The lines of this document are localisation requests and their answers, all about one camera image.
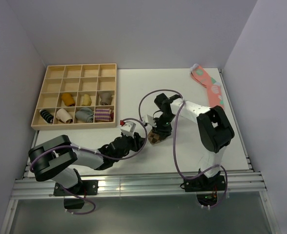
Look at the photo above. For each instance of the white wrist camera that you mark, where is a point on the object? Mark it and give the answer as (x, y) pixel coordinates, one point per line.
(148, 120)
(127, 128)

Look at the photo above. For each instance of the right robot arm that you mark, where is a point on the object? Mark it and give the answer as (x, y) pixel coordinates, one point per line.
(214, 127)

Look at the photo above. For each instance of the purple striped rolled sock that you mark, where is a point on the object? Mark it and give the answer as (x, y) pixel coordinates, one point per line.
(103, 115)

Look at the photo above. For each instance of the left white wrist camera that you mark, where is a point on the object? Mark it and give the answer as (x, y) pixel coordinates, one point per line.
(127, 128)

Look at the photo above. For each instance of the pink patterned sock pair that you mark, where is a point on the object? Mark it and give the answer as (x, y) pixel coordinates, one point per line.
(213, 88)

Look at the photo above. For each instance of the grey blue rolled sock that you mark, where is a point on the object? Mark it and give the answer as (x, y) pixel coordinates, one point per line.
(85, 114)

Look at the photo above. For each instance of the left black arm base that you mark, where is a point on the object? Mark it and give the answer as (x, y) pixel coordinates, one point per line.
(86, 187)

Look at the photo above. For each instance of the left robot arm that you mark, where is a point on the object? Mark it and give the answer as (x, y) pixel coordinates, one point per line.
(51, 160)

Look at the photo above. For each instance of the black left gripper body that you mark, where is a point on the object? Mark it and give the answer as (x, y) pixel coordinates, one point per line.
(133, 144)

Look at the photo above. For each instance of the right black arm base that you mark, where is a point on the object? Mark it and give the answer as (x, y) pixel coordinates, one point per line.
(204, 184)

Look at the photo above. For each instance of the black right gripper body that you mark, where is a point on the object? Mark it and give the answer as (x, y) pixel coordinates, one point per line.
(164, 125)

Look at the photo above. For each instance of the mustard rolled sock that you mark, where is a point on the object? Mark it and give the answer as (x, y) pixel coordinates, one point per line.
(68, 99)

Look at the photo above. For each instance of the black white striped rolled sock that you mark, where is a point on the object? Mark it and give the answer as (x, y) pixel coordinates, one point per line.
(47, 115)

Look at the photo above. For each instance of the pale yellow rolled sock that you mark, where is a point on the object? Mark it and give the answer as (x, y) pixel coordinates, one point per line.
(86, 100)

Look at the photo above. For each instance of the cream rolled sock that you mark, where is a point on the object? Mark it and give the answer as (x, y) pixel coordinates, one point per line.
(63, 116)

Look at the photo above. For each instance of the aluminium rail frame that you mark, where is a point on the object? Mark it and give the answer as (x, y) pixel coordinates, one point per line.
(242, 178)

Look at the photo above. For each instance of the wooden compartment tray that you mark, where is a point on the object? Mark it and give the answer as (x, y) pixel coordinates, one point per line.
(76, 79)

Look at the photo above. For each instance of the brown argyle sock pair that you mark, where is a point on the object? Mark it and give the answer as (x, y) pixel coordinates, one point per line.
(154, 138)

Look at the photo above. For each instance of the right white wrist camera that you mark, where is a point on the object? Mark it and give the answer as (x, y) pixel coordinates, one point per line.
(148, 120)

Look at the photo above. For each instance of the grey beige rolled sock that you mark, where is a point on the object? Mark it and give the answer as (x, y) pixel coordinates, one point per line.
(105, 98)

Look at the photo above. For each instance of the black box under rail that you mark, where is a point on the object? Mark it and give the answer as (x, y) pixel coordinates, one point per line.
(73, 204)

